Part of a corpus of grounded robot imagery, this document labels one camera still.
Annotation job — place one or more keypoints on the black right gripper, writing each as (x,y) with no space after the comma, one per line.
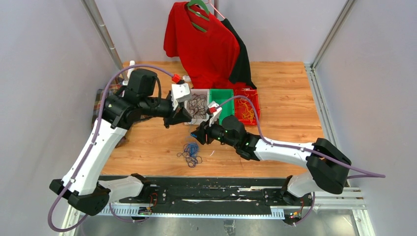
(201,132)

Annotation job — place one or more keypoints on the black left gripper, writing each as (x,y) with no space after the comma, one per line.
(178,116)

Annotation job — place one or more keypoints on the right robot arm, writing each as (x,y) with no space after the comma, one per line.
(327,166)

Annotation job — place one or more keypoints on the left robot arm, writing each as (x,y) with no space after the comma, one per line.
(81,186)

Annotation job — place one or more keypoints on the white plastic bin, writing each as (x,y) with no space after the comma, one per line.
(197,106)

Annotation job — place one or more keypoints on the green plastic bin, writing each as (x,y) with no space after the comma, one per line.
(220,96)

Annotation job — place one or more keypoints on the red plastic bin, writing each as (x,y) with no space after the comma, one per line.
(243,110)

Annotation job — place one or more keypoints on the red t-shirt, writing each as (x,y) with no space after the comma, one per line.
(208,58)

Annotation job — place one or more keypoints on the black t-shirt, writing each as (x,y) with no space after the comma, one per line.
(241,73)

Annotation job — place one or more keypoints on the plaid cloth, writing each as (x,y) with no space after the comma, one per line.
(112,90)

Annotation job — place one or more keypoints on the green clothes hanger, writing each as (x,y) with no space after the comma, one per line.
(198,8)

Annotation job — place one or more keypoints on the pink clothes hanger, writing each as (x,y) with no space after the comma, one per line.
(215,5)

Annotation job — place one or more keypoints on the white stand with pole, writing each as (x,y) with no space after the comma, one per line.
(95,15)

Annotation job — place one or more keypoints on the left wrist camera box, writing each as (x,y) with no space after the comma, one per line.
(180,93)

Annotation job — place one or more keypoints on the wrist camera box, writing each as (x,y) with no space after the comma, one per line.
(180,93)
(214,111)

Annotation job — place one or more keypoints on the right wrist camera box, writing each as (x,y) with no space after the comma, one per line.
(214,111)

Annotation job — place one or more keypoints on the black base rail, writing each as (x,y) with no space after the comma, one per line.
(217,197)

